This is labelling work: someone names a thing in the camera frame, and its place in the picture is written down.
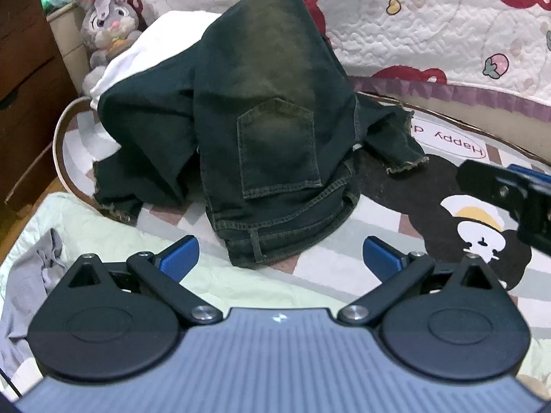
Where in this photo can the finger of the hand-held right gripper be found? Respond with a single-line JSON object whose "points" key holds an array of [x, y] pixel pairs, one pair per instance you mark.
{"points": [[482, 180], [523, 172]]}

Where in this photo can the dark green jeans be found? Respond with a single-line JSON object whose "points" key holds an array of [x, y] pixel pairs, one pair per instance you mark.
{"points": [[267, 94]]}

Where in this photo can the white quilt with red bears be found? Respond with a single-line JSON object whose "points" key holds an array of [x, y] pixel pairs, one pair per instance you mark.
{"points": [[409, 30]]}

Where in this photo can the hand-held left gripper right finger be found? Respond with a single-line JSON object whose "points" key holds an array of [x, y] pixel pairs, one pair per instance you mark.
{"points": [[381, 258]]}

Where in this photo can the striped mat with bear print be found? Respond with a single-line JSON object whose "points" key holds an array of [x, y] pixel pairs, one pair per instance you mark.
{"points": [[387, 206]]}

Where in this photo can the brown wooden cabinet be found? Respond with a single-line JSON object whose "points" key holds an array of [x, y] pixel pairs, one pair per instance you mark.
{"points": [[21, 51]]}

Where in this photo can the grey crumpled cloth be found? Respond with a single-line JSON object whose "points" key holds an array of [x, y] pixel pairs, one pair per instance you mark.
{"points": [[30, 284]]}

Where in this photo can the light green quilt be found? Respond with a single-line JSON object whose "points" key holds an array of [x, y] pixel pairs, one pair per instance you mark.
{"points": [[86, 219]]}

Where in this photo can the grey plush bunny toy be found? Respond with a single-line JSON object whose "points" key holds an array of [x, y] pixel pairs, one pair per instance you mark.
{"points": [[107, 21]]}

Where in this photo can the white folded garment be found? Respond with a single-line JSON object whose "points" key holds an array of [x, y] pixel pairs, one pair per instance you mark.
{"points": [[142, 47]]}

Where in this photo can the cream storage box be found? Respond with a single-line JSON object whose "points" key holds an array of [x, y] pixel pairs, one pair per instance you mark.
{"points": [[69, 34]]}

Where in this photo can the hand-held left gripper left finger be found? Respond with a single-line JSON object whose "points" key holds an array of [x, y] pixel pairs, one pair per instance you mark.
{"points": [[181, 258]]}

